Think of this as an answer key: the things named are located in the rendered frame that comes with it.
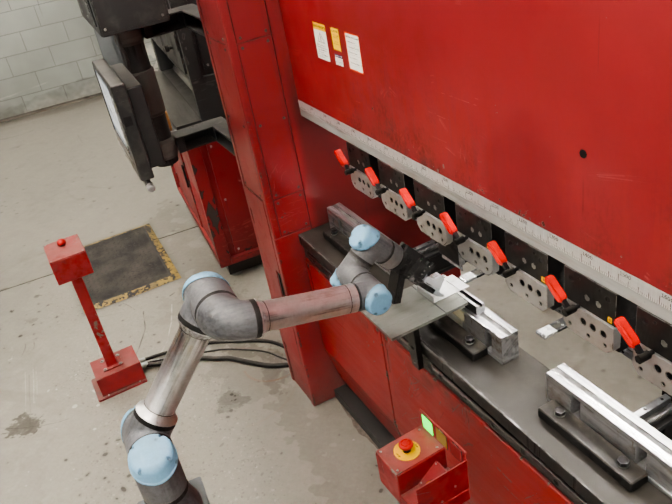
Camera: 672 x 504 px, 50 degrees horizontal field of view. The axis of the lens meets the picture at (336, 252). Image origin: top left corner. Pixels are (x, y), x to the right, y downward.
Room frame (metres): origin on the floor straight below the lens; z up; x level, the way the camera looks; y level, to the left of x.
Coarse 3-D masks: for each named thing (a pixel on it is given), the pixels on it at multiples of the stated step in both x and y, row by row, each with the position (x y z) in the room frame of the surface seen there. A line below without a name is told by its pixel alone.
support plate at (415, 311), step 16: (416, 288) 1.79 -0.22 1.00; (400, 304) 1.73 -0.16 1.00; (416, 304) 1.71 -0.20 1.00; (432, 304) 1.70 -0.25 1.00; (448, 304) 1.68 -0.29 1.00; (464, 304) 1.67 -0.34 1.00; (384, 320) 1.67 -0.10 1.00; (400, 320) 1.65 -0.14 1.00; (416, 320) 1.64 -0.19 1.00; (432, 320) 1.63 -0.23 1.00; (400, 336) 1.59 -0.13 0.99
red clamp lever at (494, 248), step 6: (492, 240) 1.48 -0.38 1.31; (492, 246) 1.46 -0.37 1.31; (498, 246) 1.47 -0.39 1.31; (492, 252) 1.46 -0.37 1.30; (498, 252) 1.45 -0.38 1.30; (498, 258) 1.44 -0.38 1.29; (504, 258) 1.44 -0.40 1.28; (504, 264) 1.43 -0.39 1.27; (510, 270) 1.42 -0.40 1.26; (516, 270) 1.42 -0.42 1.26; (504, 276) 1.41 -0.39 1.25
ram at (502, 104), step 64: (320, 0) 2.23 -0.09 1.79; (384, 0) 1.88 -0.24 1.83; (448, 0) 1.62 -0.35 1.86; (512, 0) 1.42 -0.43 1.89; (576, 0) 1.27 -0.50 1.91; (640, 0) 1.14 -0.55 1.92; (320, 64) 2.30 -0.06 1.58; (384, 64) 1.92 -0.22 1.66; (448, 64) 1.64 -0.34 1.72; (512, 64) 1.43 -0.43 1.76; (576, 64) 1.26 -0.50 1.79; (640, 64) 1.13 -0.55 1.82; (384, 128) 1.96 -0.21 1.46; (448, 128) 1.66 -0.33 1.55; (512, 128) 1.44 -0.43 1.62; (576, 128) 1.26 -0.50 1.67; (640, 128) 1.12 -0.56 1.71; (448, 192) 1.69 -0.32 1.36; (512, 192) 1.44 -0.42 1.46; (576, 192) 1.26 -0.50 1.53; (640, 192) 1.12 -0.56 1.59; (640, 256) 1.11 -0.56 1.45
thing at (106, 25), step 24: (96, 0) 2.47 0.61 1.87; (120, 0) 2.50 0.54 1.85; (144, 0) 2.52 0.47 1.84; (96, 24) 2.50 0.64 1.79; (120, 24) 2.49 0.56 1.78; (144, 24) 2.52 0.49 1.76; (120, 48) 2.86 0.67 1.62; (144, 48) 2.92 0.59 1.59; (144, 72) 2.88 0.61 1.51; (168, 144) 2.89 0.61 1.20
